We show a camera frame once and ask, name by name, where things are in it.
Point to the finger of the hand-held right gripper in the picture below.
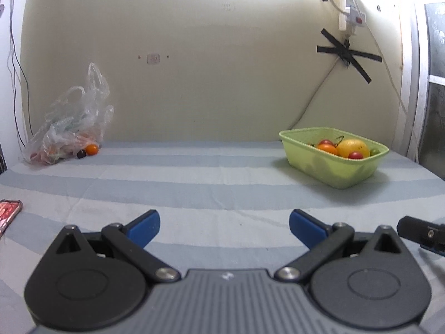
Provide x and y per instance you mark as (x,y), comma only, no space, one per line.
(417,229)

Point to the white power strip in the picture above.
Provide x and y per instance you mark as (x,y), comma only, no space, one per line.
(351,10)

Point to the white window frame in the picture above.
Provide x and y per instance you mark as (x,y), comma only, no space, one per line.
(420,76)

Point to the clear plastic bag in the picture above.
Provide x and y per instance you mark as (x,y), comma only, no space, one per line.
(73,121)

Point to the small dark plum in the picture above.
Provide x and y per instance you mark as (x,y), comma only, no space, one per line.
(81,153)

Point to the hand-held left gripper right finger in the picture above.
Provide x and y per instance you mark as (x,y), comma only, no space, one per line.
(307,228)

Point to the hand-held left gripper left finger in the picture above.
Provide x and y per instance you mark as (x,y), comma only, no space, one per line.
(144,228)

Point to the red cherry tomato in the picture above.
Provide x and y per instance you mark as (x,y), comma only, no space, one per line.
(355,155)
(325,142)

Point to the yellow grapefruit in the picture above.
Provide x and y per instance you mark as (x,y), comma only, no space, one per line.
(353,146)

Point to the green lime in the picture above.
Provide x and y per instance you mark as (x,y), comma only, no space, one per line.
(374,152)

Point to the large mandarin orange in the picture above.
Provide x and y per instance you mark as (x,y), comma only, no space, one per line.
(328,149)

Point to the green plastic basket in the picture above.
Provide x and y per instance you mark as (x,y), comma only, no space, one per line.
(330,170)

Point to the small orange tomato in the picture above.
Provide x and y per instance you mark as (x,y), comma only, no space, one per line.
(92,150)

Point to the red phone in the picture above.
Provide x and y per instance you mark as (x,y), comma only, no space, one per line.
(8,214)

